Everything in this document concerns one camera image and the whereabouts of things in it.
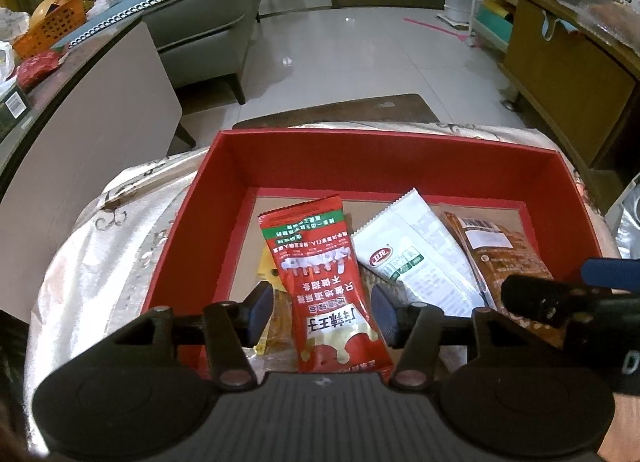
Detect brown snack packet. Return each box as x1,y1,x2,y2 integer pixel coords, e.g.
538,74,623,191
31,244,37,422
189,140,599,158
442,211,568,348

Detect red cardboard box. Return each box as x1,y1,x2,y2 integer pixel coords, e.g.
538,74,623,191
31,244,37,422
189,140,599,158
141,129,601,378

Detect yellow paper roll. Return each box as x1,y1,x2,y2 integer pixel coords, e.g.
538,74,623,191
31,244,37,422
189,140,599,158
482,0,516,23

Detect grey sofa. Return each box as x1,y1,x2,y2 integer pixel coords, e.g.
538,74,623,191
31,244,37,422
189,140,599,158
117,0,262,105

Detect white plastic bag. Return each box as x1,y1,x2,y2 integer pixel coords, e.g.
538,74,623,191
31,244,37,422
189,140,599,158
0,7,31,83

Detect red snack bag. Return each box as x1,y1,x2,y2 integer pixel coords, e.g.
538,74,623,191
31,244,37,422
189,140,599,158
15,52,63,90

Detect yellow orange snack packet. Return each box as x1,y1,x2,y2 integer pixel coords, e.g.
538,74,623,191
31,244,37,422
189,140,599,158
252,246,301,358

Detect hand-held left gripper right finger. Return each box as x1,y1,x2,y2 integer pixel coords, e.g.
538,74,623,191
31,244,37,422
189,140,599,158
371,283,521,389

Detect wooden cabinet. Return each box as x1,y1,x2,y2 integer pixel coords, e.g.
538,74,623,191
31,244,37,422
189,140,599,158
500,0,640,173

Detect teal box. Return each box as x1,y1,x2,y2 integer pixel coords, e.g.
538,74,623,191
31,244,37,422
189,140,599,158
472,9,516,50

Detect white snack packet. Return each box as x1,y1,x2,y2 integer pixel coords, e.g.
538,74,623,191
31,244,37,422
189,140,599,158
352,188,496,315

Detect red long snack packet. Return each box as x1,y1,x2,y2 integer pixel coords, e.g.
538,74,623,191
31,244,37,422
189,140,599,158
257,194,393,374

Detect dark green box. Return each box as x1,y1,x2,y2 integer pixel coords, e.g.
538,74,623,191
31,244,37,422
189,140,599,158
0,84,33,135

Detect dark top side table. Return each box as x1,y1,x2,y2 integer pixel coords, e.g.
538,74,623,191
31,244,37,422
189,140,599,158
0,17,198,223

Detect person's right forearm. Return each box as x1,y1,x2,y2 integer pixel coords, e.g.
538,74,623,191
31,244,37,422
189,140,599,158
597,389,640,462

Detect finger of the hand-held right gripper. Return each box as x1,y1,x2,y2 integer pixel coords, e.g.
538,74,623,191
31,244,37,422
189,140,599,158
581,257,640,293
501,274,601,328

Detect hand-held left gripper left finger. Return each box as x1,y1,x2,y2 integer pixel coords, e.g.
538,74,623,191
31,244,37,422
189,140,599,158
102,282,275,389

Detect orange plastic basket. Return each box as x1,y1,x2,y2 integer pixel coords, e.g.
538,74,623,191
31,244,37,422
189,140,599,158
12,0,106,60

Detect brown wooden stool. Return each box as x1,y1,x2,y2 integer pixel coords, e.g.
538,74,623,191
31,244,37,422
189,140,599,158
232,93,438,130

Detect white stacked containers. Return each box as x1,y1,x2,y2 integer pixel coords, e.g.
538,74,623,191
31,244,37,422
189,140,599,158
444,0,473,25

